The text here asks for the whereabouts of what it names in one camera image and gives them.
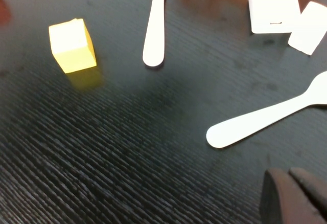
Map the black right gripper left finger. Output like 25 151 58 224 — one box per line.
260 168 325 224

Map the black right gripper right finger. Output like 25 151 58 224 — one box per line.
288 167 327 221

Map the pale green plastic spoon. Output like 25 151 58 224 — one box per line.
205 71 327 149

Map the pink plastic fork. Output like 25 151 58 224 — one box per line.
142 0 173 68

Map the white foam cube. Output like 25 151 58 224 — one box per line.
288 1 327 56

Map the yellow foam cube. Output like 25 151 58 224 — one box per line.
48 18 98 75

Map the orange foam cube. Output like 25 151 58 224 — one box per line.
0 0 12 27

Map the white USB wall charger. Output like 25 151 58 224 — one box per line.
248 0 301 35

